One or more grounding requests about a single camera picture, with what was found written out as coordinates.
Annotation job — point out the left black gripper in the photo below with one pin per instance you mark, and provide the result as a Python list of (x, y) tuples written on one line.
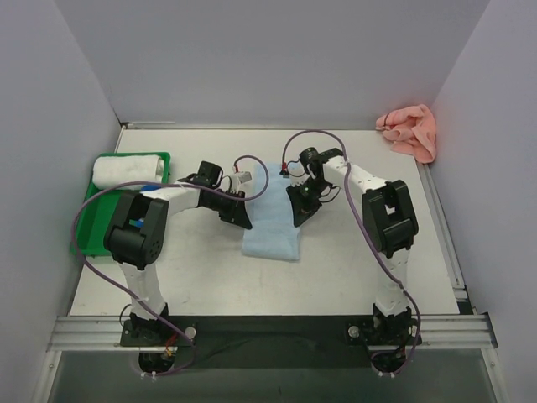
[(234, 208)]

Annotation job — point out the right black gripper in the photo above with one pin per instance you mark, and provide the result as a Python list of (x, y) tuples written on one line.
[(305, 198)]

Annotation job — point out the light blue towel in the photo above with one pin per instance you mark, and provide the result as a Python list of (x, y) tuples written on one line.
[(273, 235)]

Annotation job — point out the pink towel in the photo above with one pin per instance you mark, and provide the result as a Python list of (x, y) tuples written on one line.
[(411, 131)]

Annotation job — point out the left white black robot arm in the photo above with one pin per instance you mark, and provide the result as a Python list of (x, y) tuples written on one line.
[(135, 235)]

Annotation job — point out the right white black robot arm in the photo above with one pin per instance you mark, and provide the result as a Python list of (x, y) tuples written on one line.
[(385, 215)]

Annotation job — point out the rolled dark blue towel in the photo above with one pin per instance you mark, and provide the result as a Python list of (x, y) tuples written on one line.
[(136, 223)]

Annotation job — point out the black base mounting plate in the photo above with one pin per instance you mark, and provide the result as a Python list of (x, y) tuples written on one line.
[(329, 342)]

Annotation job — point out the rolled white towel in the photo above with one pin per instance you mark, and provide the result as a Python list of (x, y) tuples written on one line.
[(110, 171)]

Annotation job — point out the green plastic tray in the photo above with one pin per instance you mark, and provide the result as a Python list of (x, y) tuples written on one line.
[(94, 219)]

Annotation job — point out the aluminium front rail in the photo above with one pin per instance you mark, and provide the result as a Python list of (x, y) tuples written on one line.
[(85, 333)]

